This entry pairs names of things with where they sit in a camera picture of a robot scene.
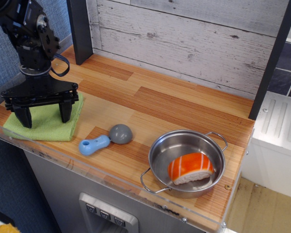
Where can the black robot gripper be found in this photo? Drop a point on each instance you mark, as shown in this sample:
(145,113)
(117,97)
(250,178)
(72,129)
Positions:
(38,91)

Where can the green rag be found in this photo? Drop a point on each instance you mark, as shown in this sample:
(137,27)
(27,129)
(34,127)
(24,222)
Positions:
(47,124)

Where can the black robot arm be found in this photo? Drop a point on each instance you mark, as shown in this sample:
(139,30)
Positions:
(27,27)

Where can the yellow object at corner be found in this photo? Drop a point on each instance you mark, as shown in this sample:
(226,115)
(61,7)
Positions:
(8,228)

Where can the clear acrylic edge guard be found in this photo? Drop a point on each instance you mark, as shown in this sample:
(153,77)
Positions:
(62,177)

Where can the grey dispenser button panel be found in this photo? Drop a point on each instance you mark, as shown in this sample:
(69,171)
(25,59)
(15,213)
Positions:
(101,217)

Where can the stainless steel pot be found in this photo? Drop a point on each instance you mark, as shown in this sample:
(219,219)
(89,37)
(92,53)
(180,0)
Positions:
(177,143)

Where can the orange salmon sushi toy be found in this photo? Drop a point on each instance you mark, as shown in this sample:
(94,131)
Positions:
(189,168)

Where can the white toy sink unit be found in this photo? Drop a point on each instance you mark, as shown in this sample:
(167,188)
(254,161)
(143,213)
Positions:
(268,158)

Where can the blue handled grey scoop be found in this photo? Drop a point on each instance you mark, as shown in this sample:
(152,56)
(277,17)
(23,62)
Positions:
(118,134)

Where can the dark right support post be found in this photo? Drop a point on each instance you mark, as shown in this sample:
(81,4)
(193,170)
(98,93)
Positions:
(272,62)

